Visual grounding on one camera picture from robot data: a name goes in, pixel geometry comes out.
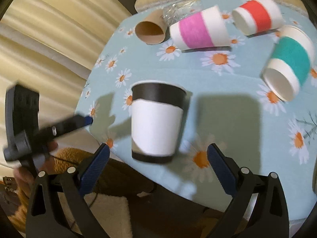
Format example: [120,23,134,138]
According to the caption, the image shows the cream curtain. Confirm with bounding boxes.
[0,0,132,169]

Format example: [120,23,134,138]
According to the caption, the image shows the daisy print blue tablecloth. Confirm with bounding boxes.
[76,0,316,220]

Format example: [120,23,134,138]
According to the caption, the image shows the red sleeve paper cup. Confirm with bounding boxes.
[232,0,284,36]

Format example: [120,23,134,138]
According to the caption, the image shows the left hand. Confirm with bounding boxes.
[13,154,56,196]

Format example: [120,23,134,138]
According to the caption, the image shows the teal sleeve paper cup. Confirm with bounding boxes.
[262,25,315,102]

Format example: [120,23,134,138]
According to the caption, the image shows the pink sleeve paper cup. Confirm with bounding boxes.
[169,5,230,51]

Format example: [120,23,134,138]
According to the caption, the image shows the black white paper cup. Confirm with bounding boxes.
[131,81,186,163]

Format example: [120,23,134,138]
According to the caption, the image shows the brown paper cup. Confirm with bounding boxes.
[135,9,168,45]

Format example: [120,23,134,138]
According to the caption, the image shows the clear glass jar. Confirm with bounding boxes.
[163,0,202,26]

